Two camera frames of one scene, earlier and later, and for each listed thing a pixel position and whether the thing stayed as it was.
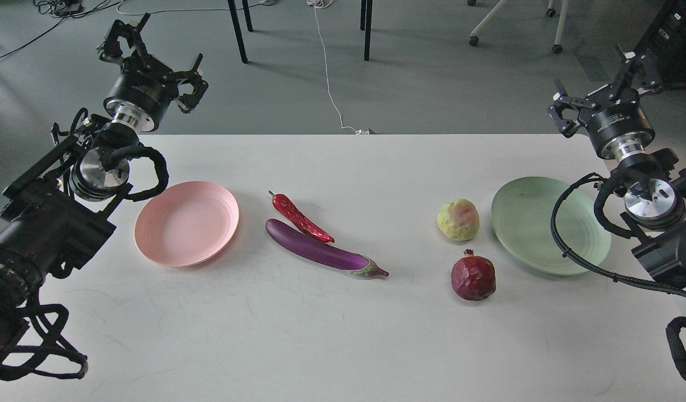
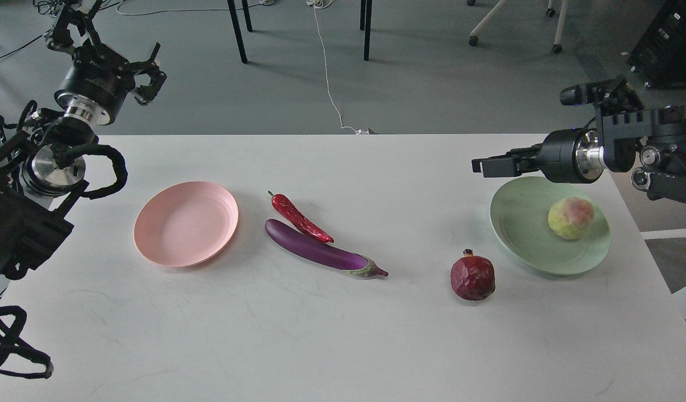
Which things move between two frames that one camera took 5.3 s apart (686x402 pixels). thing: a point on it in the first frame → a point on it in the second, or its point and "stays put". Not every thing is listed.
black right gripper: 623,127 → 574,156
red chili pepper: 285,206 stays put
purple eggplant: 329,254 stays put
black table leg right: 367,23 stays put
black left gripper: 146,87 → 96,84
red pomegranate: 473,277 stays put
